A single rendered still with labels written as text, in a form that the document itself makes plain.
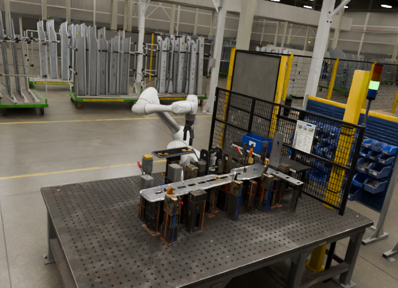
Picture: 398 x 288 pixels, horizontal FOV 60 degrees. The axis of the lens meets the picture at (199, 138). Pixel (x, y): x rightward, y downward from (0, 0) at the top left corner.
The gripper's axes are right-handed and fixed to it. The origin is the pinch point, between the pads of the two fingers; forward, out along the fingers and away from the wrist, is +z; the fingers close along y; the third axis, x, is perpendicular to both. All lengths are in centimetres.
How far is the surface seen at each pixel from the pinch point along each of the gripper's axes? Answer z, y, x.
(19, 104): 98, -564, -159
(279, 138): -5, 12, 90
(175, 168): 13.0, 26.7, -19.6
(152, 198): 24, 52, -45
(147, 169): 18.7, 12.9, -38.2
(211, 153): 7.9, 10.6, 19.1
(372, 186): 51, 23, 223
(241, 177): 24, 30, 42
